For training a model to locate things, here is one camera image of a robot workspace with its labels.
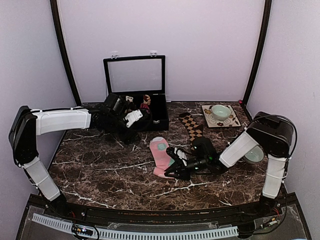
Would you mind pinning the brown argyle sock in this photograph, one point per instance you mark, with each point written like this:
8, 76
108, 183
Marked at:
194, 130

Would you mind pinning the black glass-lid storage box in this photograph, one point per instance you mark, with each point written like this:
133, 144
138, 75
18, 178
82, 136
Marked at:
136, 76

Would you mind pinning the left black frame post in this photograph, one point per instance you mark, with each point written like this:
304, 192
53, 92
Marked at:
63, 51

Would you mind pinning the rolled purple orange sock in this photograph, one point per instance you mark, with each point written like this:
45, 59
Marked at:
144, 106

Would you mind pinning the black frame post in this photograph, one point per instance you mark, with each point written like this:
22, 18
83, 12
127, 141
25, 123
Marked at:
259, 51
63, 51

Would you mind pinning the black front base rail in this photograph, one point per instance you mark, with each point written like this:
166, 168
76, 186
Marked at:
223, 214

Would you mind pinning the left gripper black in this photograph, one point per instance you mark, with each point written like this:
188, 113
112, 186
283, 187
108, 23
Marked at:
129, 137

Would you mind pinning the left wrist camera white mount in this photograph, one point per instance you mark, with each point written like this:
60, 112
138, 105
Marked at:
133, 117

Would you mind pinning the right black frame post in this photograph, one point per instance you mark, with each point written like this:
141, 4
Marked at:
259, 51

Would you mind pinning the white slotted cable duct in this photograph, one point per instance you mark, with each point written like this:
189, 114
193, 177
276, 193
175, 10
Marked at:
83, 231

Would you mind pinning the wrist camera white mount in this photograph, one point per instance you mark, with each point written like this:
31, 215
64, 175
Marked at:
181, 155
133, 117

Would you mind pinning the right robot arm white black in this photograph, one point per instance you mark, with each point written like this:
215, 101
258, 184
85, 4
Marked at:
275, 134

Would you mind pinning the rolled cream brown sock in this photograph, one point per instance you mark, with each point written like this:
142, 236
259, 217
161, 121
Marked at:
146, 99

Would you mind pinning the pink mint patterned sock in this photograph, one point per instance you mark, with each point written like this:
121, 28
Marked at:
158, 146

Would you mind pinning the celadon bowl on table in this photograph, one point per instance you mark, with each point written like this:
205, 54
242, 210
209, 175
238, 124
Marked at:
254, 156

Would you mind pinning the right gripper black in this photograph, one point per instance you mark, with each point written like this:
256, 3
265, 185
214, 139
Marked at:
181, 170

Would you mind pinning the square floral ceramic plate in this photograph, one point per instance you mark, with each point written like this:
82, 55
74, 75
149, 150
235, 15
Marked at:
232, 121

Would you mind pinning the celadon bowl on plate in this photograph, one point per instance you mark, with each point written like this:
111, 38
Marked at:
220, 112

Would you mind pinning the rolled white brown sock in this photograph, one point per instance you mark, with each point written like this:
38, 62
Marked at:
129, 98

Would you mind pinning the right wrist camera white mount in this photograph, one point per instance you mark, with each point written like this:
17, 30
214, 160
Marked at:
181, 155

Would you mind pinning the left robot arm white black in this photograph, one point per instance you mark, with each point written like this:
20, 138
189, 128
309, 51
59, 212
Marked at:
30, 123

